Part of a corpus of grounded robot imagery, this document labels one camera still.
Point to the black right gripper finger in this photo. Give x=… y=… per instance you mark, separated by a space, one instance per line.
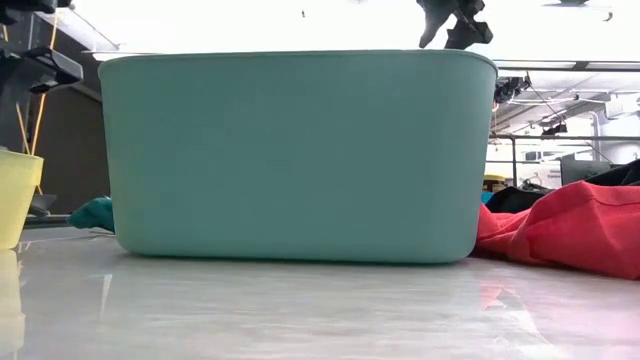
x=470 y=32
x=432 y=20

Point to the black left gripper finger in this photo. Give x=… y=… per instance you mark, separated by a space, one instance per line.
x=60 y=67

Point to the yellow lid spice jar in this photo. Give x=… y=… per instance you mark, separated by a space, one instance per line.
x=495 y=178

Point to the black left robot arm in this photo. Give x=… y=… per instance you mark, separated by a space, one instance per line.
x=30 y=7

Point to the black hanging device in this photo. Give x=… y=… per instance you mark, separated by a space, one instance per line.
x=510 y=89

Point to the ceiling light strip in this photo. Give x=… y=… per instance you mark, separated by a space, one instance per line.
x=535 y=65

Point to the yellow plastic tray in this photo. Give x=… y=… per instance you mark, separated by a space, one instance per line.
x=17 y=200

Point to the black metal railing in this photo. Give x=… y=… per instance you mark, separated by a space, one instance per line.
x=514 y=160

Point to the dark green cloth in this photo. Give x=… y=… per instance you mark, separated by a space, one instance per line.
x=95 y=214

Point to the blue plastic tray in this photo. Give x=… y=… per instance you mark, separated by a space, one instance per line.
x=487 y=198

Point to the black cloth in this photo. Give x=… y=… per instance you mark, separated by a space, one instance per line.
x=515 y=200

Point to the black background monitor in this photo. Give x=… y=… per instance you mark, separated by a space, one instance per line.
x=580 y=172

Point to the teal plastic bin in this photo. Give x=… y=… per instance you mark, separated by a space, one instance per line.
x=300 y=160

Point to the red cloth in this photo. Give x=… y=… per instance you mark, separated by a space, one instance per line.
x=575 y=230

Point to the black aluminium table frame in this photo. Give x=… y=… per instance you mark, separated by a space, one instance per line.
x=45 y=220

